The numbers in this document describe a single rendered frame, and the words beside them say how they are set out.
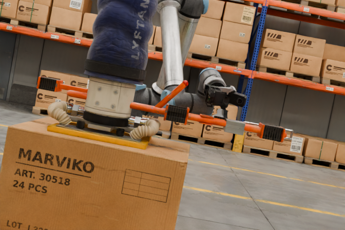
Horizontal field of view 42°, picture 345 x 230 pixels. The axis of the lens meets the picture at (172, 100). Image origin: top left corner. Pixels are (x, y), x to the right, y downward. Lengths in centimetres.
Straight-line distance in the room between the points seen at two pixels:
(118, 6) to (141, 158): 52
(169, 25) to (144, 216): 93
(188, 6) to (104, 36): 74
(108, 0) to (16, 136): 55
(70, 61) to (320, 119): 574
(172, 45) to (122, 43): 49
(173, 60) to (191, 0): 37
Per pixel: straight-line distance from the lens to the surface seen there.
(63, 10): 904
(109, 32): 157
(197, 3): 222
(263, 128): 164
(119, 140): 153
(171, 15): 210
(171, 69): 195
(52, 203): 156
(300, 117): 1055
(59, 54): 1033
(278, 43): 906
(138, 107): 162
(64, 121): 159
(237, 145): 883
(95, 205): 152
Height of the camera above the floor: 120
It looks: 3 degrees down
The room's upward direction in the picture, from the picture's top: 11 degrees clockwise
